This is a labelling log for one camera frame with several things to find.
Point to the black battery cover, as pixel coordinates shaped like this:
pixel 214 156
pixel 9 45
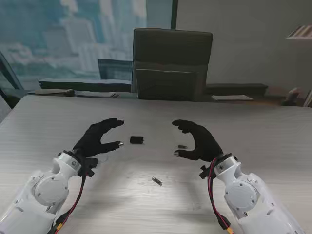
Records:
pixel 136 140

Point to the white paper sheet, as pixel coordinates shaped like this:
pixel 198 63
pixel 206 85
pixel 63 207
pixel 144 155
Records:
pixel 231 97

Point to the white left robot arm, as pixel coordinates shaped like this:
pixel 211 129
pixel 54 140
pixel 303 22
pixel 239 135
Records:
pixel 48 187

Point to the dark grey folder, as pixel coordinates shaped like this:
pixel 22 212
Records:
pixel 53 92

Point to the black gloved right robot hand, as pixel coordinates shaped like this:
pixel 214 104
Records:
pixel 204 146

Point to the short dark bench cushion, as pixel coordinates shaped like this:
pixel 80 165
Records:
pixel 236 88

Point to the long dark bench cushion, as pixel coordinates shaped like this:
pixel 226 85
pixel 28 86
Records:
pixel 85 85

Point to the grey slanted metal bar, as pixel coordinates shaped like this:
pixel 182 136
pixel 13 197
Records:
pixel 9 73

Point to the silver AAA battery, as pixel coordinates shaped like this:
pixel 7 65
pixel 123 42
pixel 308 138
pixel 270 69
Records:
pixel 157 181
pixel 181 146

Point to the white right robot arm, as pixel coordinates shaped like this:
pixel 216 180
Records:
pixel 241 192

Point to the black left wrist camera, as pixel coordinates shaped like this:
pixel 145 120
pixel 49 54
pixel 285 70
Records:
pixel 89 168

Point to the small desk ornament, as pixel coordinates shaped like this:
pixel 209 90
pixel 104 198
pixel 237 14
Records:
pixel 291 97

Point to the dark grey office chair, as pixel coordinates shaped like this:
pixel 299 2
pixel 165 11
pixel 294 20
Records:
pixel 170 53

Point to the dark window pillar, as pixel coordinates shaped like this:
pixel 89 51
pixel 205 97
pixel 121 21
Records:
pixel 174 14

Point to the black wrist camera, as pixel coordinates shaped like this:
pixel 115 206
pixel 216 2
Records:
pixel 89 168
pixel 204 173

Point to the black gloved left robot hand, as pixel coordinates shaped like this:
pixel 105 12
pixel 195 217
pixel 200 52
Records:
pixel 92 139

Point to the light wooden board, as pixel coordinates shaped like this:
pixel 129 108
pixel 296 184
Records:
pixel 308 100

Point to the grey folder stack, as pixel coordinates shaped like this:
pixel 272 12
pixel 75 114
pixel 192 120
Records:
pixel 97 94

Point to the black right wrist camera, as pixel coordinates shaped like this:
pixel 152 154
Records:
pixel 204 173

